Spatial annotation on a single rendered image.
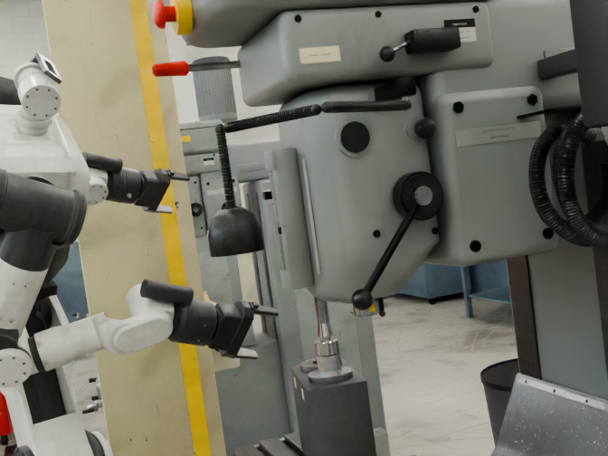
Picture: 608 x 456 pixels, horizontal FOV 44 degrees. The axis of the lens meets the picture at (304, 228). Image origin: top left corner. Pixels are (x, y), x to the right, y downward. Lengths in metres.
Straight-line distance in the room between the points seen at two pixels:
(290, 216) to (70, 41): 1.87
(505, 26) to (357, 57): 0.26
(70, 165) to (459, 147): 0.68
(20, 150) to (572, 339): 1.02
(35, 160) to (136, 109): 1.48
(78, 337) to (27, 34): 9.05
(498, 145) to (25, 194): 0.74
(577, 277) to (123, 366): 1.90
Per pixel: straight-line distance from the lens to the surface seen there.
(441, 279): 8.56
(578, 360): 1.39
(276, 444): 1.78
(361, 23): 1.08
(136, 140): 2.83
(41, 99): 1.40
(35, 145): 1.43
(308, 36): 1.04
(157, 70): 1.20
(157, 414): 2.91
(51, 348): 1.42
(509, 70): 1.20
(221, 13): 1.04
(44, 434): 1.57
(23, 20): 10.40
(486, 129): 1.15
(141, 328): 1.40
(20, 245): 1.29
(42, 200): 1.27
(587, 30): 1.02
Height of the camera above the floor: 1.49
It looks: 3 degrees down
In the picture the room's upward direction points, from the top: 8 degrees counter-clockwise
